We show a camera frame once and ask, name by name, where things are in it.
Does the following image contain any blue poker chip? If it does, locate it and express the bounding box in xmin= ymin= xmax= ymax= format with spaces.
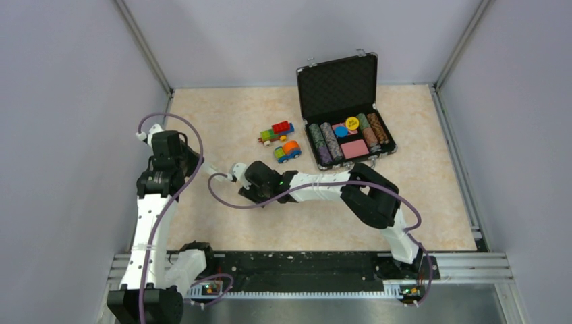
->
xmin=333 ymin=125 xmax=349 ymax=138

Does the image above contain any yellow dealer button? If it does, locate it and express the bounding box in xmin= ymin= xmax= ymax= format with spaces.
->
xmin=345 ymin=117 xmax=360 ymax=132

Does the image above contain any white remote control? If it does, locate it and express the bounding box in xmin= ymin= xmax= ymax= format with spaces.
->
xmin=200 ymin=161 xmax=220 ymax=176

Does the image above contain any green purple chip stack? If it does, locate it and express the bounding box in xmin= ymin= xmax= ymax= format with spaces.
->
xmin=309 ymin=124 xmax=333 ymax=165

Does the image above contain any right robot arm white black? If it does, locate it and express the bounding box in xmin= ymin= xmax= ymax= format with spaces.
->
xmin=231 ymin=161 xmax=436 ymax=281

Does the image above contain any blue purple chip stack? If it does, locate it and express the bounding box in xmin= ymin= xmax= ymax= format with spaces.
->
xmin=320 ymin=122 xmax=344 ymax=161

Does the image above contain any brown orange chip stack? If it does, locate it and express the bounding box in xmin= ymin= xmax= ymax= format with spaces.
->
xmin=366 ymin=113 xmax=389 ymax=144

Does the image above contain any black poker chip case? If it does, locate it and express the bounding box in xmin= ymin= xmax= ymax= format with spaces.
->
xmin=296 ymin=49 xmax=398 ymax=171

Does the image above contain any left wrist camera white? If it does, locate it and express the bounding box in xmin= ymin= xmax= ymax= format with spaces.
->
xmin=136 ymin=124 xmax=164 ymax=147

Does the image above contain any orange blue toy car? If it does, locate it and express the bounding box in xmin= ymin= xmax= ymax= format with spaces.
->
xmin=274 ymin=140 xmax=302 ymax=163

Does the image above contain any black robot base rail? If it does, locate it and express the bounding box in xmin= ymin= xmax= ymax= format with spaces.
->
xmin=184 ymin=251 xmax=441 ymax=303

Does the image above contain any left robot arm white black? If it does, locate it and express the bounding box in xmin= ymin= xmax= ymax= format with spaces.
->
xmin=107 ymin=129 xmax=217 ymax=323

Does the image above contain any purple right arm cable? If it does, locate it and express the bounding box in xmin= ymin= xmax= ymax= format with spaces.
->
xmin=207 ymin=172 xmax=435 ymax=309

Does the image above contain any pink card deck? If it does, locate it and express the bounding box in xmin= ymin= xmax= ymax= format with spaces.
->
xmin=340 ymin=139 xmax=370 ymax=159

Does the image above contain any red blue brick truck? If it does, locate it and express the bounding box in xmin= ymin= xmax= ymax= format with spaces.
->
xmin=258 ymin=121 xmax=295 ymax=146

